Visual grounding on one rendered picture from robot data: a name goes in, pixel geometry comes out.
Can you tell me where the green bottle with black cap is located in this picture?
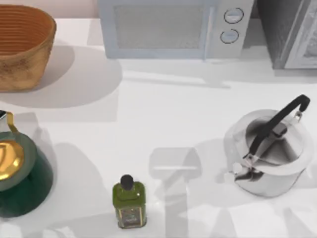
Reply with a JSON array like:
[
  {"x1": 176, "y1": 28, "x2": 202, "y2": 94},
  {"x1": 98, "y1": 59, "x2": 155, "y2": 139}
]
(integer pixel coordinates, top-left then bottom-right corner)
[{"x1": 112, "y1": 174, "x2": 147, "y2": 230}]

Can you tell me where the pale microwave oven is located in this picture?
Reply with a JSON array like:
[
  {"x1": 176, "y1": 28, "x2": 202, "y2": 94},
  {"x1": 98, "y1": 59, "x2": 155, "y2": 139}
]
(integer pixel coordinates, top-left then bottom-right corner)
[{"x1": 97, "y1": 0, "x2": 256, "y2": 61}]

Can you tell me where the microwave knob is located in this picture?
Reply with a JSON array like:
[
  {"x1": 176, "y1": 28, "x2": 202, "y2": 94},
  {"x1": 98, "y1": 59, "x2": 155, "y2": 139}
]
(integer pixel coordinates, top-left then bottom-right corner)
[
  {"x1": 223, "y1": 7, "x2": 245, "y2": 25},
  {"x1": 219, "y1": 28, "x2": 240, "y2": 45}
]

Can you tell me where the woven brown basket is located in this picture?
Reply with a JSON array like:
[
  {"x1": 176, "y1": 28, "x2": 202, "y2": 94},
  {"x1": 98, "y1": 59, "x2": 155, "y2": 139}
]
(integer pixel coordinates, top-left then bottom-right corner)
[{"x1": 0, "y1": 4, "x2": 57, "y2": 93}]

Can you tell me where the green and gold kettle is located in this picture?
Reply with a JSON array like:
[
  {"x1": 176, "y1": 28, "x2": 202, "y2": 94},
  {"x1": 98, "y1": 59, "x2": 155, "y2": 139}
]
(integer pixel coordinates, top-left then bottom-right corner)
[{"x1": 0, "y1": 110, "x2": 54, "y2": 219}]

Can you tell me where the microwave door handle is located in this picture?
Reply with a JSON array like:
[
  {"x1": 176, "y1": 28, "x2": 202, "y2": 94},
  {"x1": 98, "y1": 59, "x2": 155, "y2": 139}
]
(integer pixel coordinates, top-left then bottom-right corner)
[{"x1": 203, "y1": 6, "x2": 214, "y2": 61}]

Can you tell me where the silver kettle with black handle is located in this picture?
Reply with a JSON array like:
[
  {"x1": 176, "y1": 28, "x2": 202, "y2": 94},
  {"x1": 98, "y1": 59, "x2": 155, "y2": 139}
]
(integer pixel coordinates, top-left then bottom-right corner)
[{"x1": 223, "y1": 94, "x2": 313, "y2": 198}]

